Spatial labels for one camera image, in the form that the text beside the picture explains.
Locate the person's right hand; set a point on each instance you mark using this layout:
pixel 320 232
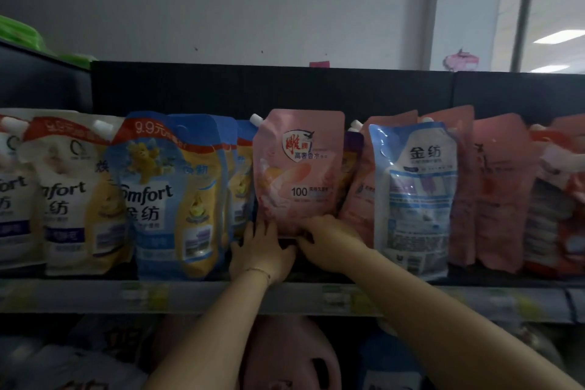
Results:
pixel 336 245

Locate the white refill pouch red lettering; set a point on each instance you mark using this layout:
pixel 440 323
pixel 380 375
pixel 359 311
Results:
pixel 109 335
pixel 82 369

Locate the purple Comfort pouch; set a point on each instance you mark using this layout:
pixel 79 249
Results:
pixel 353 161

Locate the blue detergent jug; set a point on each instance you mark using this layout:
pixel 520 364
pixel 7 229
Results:
pixel 388 362

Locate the person's right forearm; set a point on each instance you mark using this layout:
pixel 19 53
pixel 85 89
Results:
pixel 457 330

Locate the flat green pack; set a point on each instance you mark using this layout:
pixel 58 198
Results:
pixel 23 35
pixel 80 60

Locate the pink sticky note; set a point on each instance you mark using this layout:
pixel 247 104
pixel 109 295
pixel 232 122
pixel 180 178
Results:
pixel 320 64

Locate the grey vertical pole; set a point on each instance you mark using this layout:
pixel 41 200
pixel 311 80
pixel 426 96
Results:
pixel 525 10

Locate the ceiling light panel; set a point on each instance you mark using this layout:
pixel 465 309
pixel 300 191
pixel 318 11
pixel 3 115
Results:
pixel 560 36
pixel 549 69

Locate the person's left hand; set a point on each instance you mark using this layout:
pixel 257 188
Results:
pixel 263 257

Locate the white detergent jug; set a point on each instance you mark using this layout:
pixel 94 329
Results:
pixel 539 344

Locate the person's left forearm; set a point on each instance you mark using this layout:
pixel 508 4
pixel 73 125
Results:
pixel 215 339

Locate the dark metal shelf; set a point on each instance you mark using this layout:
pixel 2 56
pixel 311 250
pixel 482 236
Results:
pixel 228 83

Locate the pink bagged item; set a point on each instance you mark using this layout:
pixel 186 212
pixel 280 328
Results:
pixel 461 60

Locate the orange OMO detergent pouches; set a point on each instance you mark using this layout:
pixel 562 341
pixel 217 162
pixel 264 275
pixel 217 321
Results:
pixel 553 211

